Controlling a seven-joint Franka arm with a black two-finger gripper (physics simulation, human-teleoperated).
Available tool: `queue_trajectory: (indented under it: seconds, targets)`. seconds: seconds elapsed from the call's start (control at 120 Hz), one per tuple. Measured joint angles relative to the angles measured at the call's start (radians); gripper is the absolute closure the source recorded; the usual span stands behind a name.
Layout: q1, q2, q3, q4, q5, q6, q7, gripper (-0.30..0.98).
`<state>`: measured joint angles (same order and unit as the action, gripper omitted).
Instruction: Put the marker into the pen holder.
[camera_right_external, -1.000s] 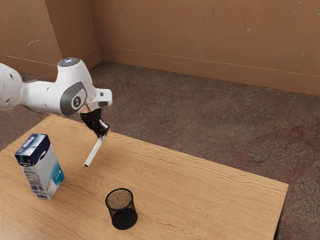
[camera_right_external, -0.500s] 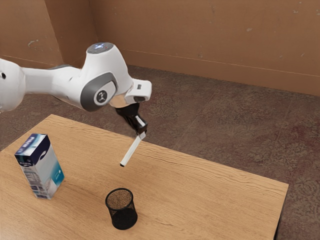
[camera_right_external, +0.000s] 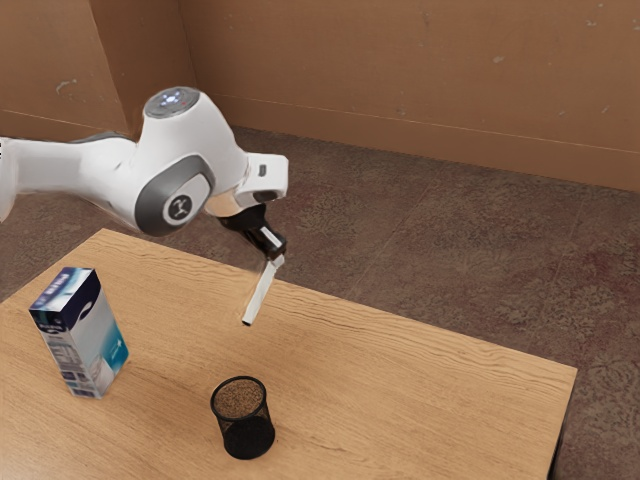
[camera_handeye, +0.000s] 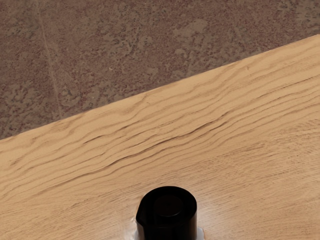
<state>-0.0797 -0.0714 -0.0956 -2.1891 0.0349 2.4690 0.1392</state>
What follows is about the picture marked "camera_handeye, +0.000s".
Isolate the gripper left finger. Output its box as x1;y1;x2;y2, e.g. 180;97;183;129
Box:
126;227;140;240

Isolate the black cylindrical cup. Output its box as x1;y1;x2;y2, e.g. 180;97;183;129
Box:
135;186;200;240

